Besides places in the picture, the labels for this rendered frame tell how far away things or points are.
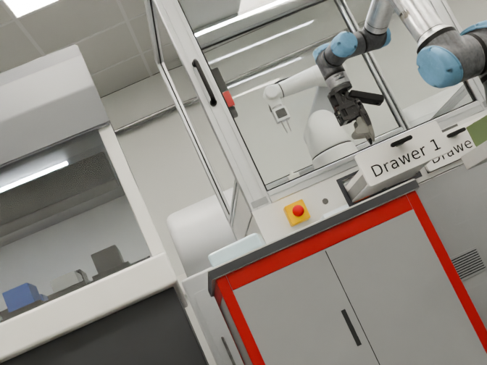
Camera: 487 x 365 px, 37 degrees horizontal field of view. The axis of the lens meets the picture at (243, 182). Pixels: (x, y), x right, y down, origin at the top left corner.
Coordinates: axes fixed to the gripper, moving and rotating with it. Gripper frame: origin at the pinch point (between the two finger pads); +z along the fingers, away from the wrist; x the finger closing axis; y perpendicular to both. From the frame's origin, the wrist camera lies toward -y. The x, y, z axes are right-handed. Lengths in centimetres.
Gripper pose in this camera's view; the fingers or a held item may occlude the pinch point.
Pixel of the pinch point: (372, 138)
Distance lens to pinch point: 247.3
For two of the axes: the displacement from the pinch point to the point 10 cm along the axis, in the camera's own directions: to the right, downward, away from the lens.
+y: -9.1, 3.9, -1.4
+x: 0.6, -2.1, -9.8
